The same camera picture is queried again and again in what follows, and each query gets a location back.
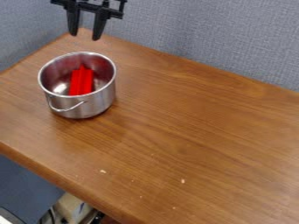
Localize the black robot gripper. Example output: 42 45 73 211
51 0 127 40

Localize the red star-shaped block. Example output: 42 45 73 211
70 66 94 95

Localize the stainless steel metal pot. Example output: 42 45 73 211
38 52 118 119

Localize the beige box under table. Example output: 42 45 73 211
54 192 94 224

